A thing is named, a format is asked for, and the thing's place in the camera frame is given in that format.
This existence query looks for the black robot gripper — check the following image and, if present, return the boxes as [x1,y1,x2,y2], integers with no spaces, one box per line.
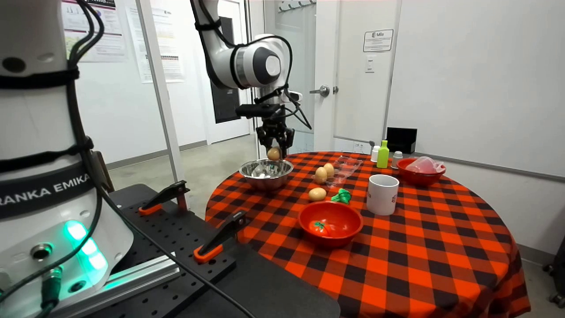
[256,104,295,159]

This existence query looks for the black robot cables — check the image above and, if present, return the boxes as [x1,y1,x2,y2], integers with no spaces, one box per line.
[0,0,254,318]

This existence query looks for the white paper sign on door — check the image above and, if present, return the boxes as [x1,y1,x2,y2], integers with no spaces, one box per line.
[362,28,393,53]

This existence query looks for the green toy vegetable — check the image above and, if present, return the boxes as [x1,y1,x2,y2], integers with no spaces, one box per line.
[332,187,351,205]

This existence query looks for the green plastic bottle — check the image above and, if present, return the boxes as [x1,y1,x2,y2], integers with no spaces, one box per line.
[376,139,390,169]

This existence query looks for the black orange clamp left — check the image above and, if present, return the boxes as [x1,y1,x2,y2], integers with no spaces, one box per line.
[137,180,189,217]

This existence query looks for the black perforated mounting board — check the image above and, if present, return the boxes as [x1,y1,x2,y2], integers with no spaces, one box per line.
[86,182,342,318]

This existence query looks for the orange toy tomato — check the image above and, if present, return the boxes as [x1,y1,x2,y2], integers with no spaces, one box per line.
[309,221,333,237]

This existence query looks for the red plastic bowl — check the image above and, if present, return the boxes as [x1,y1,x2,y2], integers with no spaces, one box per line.
[296,201,363,249]

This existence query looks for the white robot base Franka Emika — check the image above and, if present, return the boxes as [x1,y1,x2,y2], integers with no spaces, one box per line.
[0,0,132,318]

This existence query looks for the silver metal bowl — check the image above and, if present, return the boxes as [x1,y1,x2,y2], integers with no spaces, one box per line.
[240,159,293,191]

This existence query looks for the orange black checkered tablecloth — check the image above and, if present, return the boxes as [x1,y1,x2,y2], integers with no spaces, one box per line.
[205,152,531,318]

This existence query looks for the silver door handle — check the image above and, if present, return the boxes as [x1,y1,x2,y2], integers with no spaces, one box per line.
[309,86,330,97]

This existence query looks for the white small bottle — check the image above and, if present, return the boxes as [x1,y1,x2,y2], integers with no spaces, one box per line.
[371,145,379,162]

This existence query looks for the black orange clamp right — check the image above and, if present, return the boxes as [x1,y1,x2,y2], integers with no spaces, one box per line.
[192,212,245,263]

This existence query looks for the red bowl with pink cloth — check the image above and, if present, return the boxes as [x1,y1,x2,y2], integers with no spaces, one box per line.
[397,157,446,187]

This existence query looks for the white ceramic mug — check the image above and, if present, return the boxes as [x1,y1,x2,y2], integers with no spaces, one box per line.
[365,175,399,215]

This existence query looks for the black orange clamp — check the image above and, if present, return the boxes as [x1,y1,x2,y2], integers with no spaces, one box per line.
[137,180,189,217]
[192,212,245,263]

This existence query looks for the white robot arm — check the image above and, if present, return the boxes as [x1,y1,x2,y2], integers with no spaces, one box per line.
[190,0,295,157]

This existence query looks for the beige egg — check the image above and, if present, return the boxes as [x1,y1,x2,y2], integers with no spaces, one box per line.
[323,162,335,178]
[314,166,328,184]
[309,187,326,201]
[266,147,280,162]

